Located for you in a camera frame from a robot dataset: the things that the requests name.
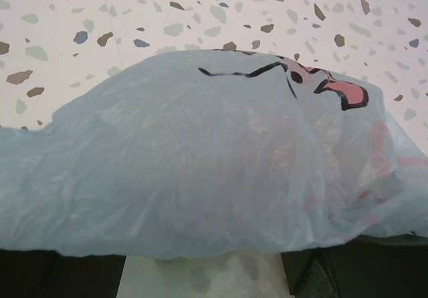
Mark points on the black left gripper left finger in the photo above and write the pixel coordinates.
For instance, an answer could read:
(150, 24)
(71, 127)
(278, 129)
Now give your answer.
(28, 274)

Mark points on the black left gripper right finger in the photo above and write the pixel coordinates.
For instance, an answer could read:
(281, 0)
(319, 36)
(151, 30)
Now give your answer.
(366, 267)

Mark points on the light blue plastic bag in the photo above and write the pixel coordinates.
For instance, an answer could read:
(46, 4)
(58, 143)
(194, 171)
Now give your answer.
(200, 153)

